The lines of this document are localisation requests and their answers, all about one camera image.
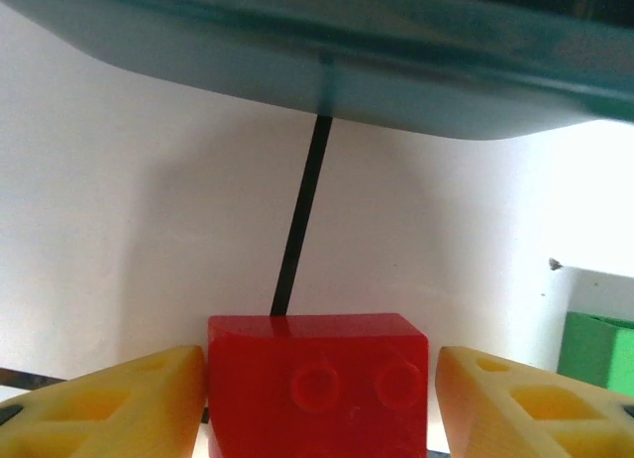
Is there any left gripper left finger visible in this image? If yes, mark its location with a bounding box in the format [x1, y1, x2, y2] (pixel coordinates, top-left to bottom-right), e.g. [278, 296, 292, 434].
[0, 345, 207, 458]

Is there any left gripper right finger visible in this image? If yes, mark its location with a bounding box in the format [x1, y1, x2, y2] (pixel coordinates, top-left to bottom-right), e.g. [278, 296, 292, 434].
[435, 346, 634, 458]

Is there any green lego brick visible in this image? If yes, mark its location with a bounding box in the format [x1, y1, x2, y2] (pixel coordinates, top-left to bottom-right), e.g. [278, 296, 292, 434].
[557, 310, 634, 391]

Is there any red curved-top lego brick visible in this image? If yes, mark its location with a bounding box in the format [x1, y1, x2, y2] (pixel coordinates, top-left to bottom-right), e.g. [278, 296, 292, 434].
[206, 312, 430, 458]

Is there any teal plastic bin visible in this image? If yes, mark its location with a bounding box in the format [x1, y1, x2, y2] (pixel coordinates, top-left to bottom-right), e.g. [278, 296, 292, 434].
[0, 0, 634, 142]

